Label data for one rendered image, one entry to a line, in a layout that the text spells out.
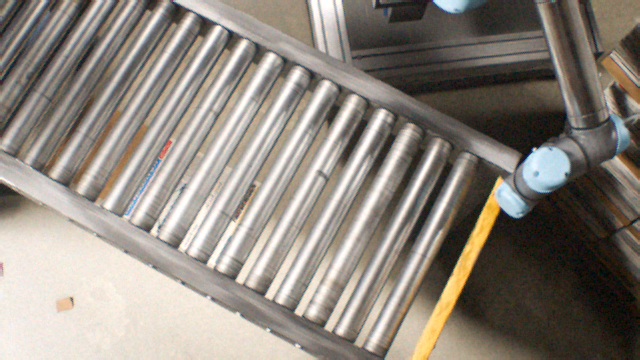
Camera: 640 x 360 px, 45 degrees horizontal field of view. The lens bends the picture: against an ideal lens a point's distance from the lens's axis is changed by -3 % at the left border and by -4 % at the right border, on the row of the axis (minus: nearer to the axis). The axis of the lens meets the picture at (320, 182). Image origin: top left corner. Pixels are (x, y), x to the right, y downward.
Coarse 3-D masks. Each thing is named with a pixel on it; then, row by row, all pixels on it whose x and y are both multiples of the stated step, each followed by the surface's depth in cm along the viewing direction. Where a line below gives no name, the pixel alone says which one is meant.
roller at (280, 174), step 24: (312, 96) 164; (336, 96) 165; (312, 120) 162; (288, 144) 161; (288, 168) 159; (264, 192) 158; (264, 216) 157; (240, 240) 155; (216, 264) 155; (240, 264) 155
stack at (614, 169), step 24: (624, 96) 164; (600, 168) 192; (624, 168) 184; (576, 192) 214; (624, 192) 191; (552, 216) 240; (576, 216) 223; (600, 216) 212; (576, 240) 238; (600, 240) 223; (624, 240) 210; (600, 264) 236; (624, 264) 218; (624, 288) 235
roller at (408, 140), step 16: (416, 128) 162; (400, 144) 162; (416, 144) 162; (384, 160) 162; (400, 160) 161; (384, 176) 160; (400, 176) 161; (368, 192) 160; (384, 192) 159; (368, 208) 158; (384, 208) 159; (352, 224) 158; (368, 224) 157; (352, 240) 156; (368, 240) 157; (336, 256) 156; (352, 256) 155; (336, 272) 154; (352, 272) 156; (320, 288) 154; (336, 288) 154; (320, 304) 153; (336, 304) 155; (320, 320) 152
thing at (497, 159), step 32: (192, 0) 168; (256, 32) 166; (256, 64) 177; (288, 64) 168; (320, 64) 165; (384, 96) 164; (448, 128) 163; (448, 160) 172; (480, 160) 163; (512, 160) 162
